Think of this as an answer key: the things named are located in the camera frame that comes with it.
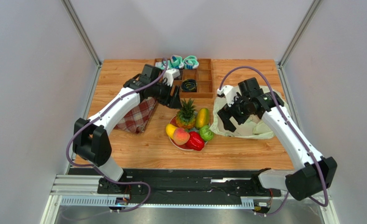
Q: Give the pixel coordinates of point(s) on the yellow fake bell pepper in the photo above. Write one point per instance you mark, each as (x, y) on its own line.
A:
(170, 129)

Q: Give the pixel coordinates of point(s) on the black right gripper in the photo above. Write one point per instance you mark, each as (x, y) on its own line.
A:
(233, 109)

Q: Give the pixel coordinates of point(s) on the teal white sock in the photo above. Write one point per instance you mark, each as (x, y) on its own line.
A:
(175, 62)
(191, 62)

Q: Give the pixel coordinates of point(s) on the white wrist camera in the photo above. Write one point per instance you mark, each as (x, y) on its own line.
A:
(169, 76)
(229, 93)

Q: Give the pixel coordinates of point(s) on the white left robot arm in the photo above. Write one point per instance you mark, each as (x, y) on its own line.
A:
(91, 136)

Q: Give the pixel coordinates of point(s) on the aluminium frame post right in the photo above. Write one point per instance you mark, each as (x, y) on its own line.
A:
(312, 10)

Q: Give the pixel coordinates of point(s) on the translucent white plastic bag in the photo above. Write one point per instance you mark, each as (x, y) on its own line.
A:
(252, 128)

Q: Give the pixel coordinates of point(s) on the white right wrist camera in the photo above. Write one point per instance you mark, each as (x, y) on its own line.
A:
(229, 93)

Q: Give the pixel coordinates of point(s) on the aluminium frame post left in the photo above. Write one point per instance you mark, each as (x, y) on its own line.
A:
(81, 31)

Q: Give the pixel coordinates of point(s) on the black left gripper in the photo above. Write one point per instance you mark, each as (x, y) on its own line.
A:
(175, 100)

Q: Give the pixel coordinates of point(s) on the fake pineapple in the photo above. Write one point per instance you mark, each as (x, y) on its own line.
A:
(185, 117)

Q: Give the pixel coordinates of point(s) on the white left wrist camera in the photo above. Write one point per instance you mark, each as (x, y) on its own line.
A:
(169, 76)

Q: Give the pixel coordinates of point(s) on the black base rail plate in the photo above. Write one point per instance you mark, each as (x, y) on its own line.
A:
(187, 186)

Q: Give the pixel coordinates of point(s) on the fake peach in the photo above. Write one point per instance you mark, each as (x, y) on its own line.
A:
(181, 136)

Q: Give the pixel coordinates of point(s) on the aluminium frame post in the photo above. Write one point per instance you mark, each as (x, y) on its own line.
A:
(312, 10)
(81, 31)

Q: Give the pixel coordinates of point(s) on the teal white sock right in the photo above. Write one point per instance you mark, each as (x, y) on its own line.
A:
(191, 62)

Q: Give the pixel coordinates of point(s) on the red plaid cloth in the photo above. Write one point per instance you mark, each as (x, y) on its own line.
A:
(136, 120)

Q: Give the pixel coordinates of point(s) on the teal white sock left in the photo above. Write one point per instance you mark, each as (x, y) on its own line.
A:
(175, 62)

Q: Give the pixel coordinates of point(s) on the red fake bell pepper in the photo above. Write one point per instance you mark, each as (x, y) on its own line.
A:
(195, 141)

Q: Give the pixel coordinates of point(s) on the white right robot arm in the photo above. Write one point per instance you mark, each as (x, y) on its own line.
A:
(312, 173)

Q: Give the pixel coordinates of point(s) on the yellow fake mango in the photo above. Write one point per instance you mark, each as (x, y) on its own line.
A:
(202, 118)

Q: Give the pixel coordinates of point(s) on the wooden compartment tray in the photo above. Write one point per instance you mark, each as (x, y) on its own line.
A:
(204, 77)

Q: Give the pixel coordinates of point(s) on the red and teal plate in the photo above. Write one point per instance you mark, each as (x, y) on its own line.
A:
(182, 147)

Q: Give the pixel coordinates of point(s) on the white slotted cable duct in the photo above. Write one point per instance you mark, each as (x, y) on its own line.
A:
(115, 202)

